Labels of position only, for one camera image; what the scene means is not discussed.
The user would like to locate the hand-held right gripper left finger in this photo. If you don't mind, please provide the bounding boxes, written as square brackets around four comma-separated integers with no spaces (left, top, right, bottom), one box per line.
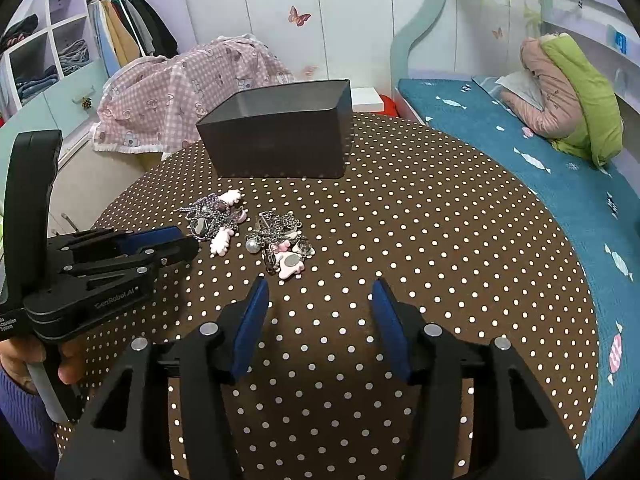
[54,275,271,480]

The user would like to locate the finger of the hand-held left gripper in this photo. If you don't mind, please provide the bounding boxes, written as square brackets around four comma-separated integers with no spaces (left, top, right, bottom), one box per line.
[50,226,183,262]
[64,236,200,292]

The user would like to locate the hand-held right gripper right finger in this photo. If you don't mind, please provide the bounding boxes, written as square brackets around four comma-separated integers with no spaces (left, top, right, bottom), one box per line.
[371,276,586,480]

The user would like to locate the silver chain with wing charms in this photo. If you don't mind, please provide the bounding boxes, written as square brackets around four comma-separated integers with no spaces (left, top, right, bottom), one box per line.
[175,189,247,258]

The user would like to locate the pink charm keychain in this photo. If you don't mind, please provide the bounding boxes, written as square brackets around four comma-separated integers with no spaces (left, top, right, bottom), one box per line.
[245,210,317,281]

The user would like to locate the dark grey storage box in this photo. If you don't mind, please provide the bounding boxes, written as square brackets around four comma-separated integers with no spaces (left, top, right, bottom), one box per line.
[195,79,353,180]

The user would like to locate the person's left forearm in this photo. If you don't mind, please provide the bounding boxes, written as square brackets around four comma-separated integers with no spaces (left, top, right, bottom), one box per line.
[0,367,60,471]

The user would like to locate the person's left hand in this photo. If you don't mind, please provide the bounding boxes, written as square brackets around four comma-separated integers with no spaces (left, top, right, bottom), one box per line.
[0,335,87,391]

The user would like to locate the brown polka dot tablecloth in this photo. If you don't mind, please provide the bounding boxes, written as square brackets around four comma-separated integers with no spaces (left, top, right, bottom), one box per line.
[52,112,601,480]

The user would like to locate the pink checked cloth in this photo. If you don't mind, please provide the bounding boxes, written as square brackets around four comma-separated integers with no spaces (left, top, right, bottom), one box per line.
[90,35,296,154]

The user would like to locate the mint green drawer front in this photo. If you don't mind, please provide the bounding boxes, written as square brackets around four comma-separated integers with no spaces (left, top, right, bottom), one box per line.
[42,62,110,125]

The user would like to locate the blue folded jeans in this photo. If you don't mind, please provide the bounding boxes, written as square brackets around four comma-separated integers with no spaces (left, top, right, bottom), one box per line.
[14,64,60,102]

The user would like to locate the grey folded clothes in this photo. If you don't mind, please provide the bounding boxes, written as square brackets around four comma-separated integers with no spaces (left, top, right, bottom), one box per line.
[59,39,92,77]

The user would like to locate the row of hanging clothes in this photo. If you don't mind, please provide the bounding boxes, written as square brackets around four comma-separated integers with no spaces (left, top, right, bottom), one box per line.
[90,0,179,68]

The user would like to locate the teal printed bed blanket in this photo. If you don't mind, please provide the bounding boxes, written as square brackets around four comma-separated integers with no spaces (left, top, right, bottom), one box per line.
[397,77,640,478]

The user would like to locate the white box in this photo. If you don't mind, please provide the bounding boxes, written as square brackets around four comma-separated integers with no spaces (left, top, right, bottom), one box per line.
[351,87,385,111]

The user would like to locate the white cubby shelf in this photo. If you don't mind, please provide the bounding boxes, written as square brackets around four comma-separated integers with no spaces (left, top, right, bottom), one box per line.
[0,0,146,116]

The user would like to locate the dark folded clothes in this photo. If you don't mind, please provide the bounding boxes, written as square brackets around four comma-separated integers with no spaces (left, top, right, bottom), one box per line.
[0,14,40,54]

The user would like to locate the white pillow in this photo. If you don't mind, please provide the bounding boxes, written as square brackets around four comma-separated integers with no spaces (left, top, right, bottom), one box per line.
[495,70,543,111]

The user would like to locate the white wardrobe doors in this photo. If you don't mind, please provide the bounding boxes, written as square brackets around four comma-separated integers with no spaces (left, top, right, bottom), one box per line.
[190,0,432,92]

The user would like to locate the pink padded jacket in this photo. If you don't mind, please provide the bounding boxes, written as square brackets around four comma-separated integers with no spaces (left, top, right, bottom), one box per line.
[500,35,581,141]

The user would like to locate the mint green wavy headboard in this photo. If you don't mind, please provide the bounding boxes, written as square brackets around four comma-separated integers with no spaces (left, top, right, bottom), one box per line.
[390,0,449,117]

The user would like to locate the lilac wall shelf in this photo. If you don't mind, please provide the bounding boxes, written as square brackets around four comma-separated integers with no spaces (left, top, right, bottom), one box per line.
[460,0,640,92]

